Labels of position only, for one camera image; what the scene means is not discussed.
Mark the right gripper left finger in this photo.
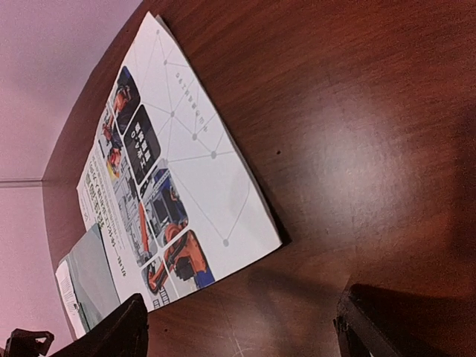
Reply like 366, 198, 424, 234
54, 293, 149, 357

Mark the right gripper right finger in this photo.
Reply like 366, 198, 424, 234
333, 284, 475, 356

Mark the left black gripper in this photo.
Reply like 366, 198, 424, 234
1, 329, 54, 357

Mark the white text paper sheet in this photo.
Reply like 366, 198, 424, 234
55, 260, 86, 338

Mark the teal plastic folder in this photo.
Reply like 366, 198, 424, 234
59, 223, 120, 333

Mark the colour printed brochure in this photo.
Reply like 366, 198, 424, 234
77, 14, 282, 311

